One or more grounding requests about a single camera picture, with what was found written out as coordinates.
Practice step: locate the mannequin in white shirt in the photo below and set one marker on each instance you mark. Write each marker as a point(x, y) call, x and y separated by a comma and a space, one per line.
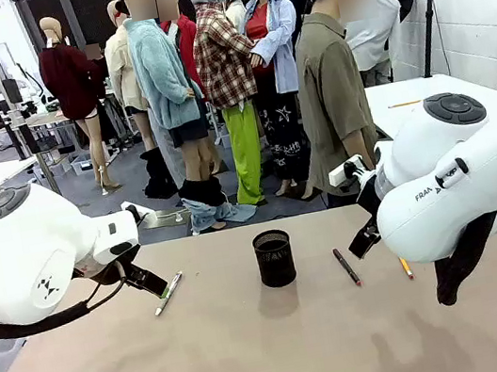
point(372, 41)

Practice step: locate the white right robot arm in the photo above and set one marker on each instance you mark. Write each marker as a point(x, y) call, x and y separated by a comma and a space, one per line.
point(445, 191)

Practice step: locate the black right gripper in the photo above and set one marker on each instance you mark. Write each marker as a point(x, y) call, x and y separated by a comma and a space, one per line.
point(369, 199)

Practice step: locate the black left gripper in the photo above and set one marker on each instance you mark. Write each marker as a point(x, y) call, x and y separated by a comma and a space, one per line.
point(135, 273)

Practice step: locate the mannequin in cream jacket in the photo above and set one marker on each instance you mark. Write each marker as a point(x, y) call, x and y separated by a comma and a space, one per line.
point(121, 69)

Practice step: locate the white wrist mount bar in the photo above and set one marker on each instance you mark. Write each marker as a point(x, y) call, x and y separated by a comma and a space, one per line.
point(341, 174)
point(138, 209)

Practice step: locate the large white table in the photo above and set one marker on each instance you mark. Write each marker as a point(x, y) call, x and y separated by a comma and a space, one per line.
point(451, 83)

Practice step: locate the grey storage bin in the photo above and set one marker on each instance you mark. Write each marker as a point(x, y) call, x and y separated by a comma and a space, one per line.
point(81, 163)

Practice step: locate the person in olive shirt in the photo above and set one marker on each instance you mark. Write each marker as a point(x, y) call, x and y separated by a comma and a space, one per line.
point(327, 87)

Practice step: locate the mannequin in light blue shirt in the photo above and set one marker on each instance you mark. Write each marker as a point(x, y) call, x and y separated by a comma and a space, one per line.
point(278, 47)

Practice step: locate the black clothing heap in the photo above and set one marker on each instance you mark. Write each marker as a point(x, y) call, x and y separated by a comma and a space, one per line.
point(158, 177)

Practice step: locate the standing person in black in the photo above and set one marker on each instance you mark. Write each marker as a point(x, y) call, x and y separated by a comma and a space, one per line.
point(99, 70)

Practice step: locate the silver green pen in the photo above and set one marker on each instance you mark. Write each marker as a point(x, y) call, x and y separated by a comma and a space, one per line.
point(168, 294)

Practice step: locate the metal mannequin base plate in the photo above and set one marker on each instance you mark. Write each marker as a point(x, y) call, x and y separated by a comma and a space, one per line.
point(163, 219)

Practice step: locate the metal frame workbench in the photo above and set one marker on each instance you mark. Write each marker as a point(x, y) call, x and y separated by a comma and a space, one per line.
point(44, 118)

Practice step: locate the mannequin in maroon sweater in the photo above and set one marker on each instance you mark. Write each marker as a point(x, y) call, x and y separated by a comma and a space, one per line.
point(71, 82)

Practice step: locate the mannequin in red jacket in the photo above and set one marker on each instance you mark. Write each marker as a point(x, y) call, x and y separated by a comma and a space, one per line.
point(186, 39)

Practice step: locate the black tripod stand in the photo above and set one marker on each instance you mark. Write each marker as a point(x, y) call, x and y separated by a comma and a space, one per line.
point(428, 22)

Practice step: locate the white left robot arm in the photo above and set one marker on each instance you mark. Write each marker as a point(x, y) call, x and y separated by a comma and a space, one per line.
point(24, 242)

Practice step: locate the blue jeans heap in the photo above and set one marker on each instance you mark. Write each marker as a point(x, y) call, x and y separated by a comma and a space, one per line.
point(206, 220)

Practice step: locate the yellow pencil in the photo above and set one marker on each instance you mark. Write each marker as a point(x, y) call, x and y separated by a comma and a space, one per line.
point(406, 268)
point(404, 104)

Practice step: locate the person's right forearm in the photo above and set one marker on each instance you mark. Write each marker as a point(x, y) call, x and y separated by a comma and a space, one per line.
point(359, 148)

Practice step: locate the mannequin in blue fleece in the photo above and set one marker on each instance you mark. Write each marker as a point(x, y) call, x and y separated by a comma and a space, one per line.
point(159, 77)

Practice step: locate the mannequin in plaid shirt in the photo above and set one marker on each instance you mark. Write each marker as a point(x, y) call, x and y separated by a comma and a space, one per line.
point(223, 66)

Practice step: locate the black mesh pen holder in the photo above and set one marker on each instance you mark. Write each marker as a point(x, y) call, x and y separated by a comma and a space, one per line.
point(275, 263)

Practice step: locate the dark pen with red tip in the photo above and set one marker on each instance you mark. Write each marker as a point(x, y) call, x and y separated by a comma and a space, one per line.
point(347, 267)

